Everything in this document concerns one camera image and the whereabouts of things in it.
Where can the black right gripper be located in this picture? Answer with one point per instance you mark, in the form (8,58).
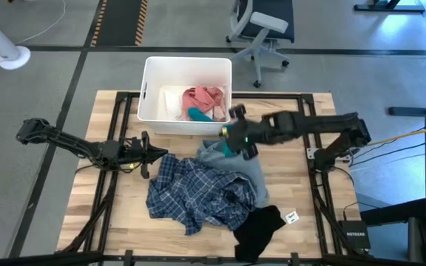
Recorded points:
(259,129)

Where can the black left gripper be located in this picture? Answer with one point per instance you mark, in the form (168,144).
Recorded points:
(137,151)

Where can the teal sock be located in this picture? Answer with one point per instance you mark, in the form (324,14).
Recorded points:
(198,115)
(229,149)

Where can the light blue denim jeans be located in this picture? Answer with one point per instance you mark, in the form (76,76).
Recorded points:
(251,173)

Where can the cream knit sweater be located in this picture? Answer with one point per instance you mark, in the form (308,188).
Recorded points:
(168,105)

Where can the salmon pink garment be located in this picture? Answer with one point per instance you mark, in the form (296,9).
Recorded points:
(203,98)

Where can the blue plaid flannel shirt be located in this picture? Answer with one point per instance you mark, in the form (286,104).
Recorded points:
(198,196)

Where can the black garment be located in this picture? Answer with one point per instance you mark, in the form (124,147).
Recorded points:
(257,232)

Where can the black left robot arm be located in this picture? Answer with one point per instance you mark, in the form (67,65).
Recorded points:
(65,142)

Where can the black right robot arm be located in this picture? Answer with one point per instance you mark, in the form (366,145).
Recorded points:
(327,123)

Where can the white perforated laundry basket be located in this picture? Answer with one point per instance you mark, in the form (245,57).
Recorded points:
(183,72)

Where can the small white card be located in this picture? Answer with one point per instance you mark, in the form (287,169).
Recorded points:
(291,217)

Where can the white and navy office chair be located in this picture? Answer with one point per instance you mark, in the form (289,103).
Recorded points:
(261,22)

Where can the black hazard-striped floor mat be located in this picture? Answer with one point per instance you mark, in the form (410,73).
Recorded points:
(118,22)

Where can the black network router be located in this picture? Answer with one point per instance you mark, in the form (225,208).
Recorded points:
(354,234)

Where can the white tower fan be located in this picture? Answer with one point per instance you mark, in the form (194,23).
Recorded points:
(2,44)

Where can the black desk foot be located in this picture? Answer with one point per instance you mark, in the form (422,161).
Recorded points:
(387,6)

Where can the black metal table frame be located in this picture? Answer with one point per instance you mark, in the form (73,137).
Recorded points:
(120,111)

